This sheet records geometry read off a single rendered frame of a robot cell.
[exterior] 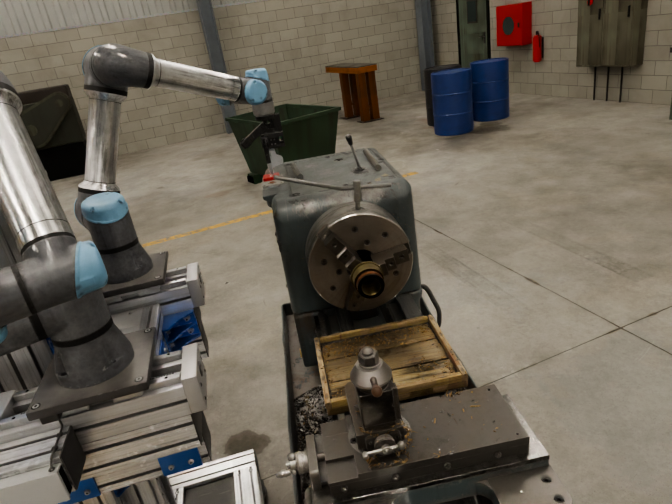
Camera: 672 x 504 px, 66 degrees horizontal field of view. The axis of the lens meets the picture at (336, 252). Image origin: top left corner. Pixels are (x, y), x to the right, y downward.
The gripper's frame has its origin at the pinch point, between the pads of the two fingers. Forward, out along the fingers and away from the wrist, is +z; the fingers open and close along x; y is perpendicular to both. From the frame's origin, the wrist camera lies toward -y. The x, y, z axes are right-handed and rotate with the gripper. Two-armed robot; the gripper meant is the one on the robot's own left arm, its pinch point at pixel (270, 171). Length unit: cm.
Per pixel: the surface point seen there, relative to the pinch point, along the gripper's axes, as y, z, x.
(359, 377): 12, 14, -110
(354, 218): 22, 6, -50
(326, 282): 11, 24, -50
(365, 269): 22, 16, -62
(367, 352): 14, 10, -109
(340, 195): 21.1, 4.0, -31.8
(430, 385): 31, 39, -86
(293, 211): 5.7, 5.8, -33.5
